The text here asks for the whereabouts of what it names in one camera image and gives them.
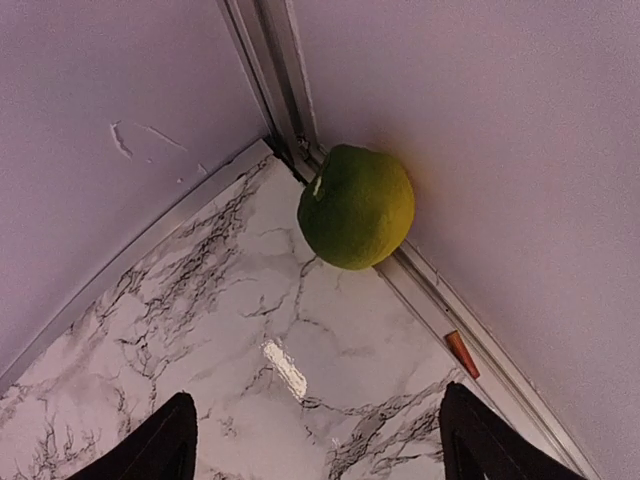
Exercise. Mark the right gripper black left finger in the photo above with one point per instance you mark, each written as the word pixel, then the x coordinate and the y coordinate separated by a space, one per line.
pixel 163 447

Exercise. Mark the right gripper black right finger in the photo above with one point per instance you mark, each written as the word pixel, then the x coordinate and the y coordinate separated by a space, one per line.
pixel 478 444

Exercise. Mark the green bell pepper toy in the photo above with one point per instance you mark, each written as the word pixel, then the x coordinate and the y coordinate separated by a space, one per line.
pixel 358 209

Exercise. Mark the small orange strip by rail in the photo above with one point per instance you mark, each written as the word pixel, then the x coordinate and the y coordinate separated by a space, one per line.
pixel 459 349

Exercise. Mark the right aluminium frame post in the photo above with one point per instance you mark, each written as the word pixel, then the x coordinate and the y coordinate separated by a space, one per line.
pixel 266 37

